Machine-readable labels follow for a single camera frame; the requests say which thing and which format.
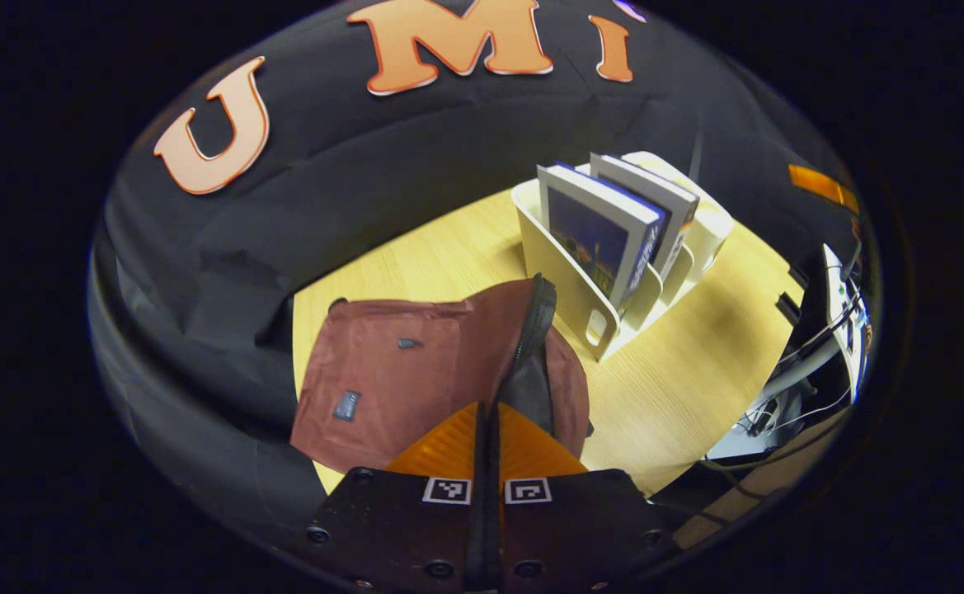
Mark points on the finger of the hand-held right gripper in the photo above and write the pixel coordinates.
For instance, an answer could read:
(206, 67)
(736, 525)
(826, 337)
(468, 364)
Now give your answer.
(820, 188)

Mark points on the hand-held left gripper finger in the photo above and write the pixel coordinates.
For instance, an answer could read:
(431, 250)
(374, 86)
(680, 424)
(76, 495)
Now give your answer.
(496, 536)
(479, 536)

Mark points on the maroon schoolbag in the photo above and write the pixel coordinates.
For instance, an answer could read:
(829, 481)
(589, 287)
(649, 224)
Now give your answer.
(416, 379)

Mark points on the grey portrait cover book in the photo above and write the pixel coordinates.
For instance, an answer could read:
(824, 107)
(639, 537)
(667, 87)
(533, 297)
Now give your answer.
(646, 186)

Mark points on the blue cover book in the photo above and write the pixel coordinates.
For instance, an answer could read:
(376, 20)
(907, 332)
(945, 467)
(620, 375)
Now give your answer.
(589, 239)

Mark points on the white bookshelf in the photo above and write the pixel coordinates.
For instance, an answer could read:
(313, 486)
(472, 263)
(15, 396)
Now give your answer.
(556, 272)

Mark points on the white electronics box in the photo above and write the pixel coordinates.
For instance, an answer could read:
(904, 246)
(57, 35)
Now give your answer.
(844, 313)

